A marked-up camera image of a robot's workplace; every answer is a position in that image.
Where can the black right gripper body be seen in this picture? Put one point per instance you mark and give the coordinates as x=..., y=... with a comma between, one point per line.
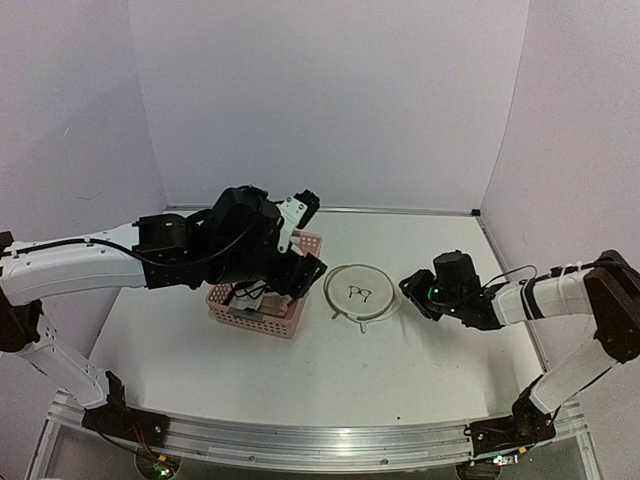
x=430, y=302

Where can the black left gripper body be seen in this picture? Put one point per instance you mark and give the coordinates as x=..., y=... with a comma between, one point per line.
x=290, y=281

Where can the white mesh laundry bag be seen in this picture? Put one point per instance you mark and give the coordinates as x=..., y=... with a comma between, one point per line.
x=361, y=294

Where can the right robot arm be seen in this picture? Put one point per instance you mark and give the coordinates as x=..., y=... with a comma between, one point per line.
x=606, y=290

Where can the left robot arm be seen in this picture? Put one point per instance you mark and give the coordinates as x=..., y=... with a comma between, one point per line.
x=243, y=238

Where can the pink plastic basket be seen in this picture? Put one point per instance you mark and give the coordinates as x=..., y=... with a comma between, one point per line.
x=255, y=309

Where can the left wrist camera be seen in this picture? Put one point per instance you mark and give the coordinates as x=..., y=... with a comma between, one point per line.
x=296, y=212

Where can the aluminium back table rail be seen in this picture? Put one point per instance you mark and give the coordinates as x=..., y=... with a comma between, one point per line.
x=356, y=210

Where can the aluminium front table rail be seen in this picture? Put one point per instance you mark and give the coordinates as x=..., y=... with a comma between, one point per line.
x=322, y=448

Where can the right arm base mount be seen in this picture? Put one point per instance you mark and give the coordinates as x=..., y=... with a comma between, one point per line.
x=526, y=426

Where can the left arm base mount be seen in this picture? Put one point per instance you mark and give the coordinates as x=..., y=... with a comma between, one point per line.
x=119, y=420

